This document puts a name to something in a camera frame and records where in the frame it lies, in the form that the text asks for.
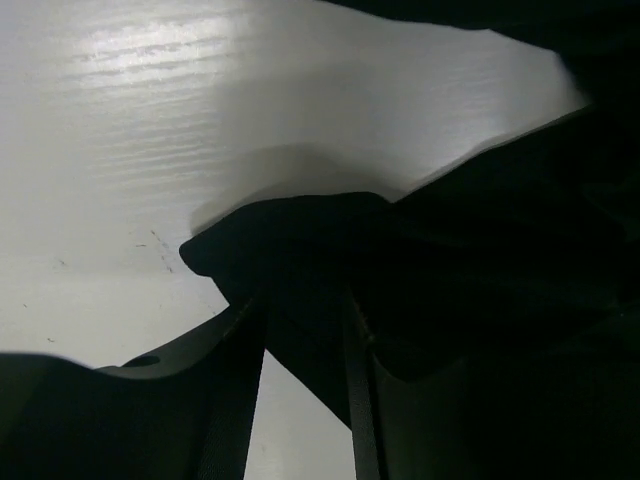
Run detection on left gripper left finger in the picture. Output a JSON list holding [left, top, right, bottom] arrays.
[[1, 300, 266, 479]]

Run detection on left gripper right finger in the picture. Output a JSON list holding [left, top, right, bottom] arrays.
[[342, 301, 639, 479]]

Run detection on black shorts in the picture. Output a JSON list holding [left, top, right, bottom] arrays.
[[180, 1, 639, 431]]

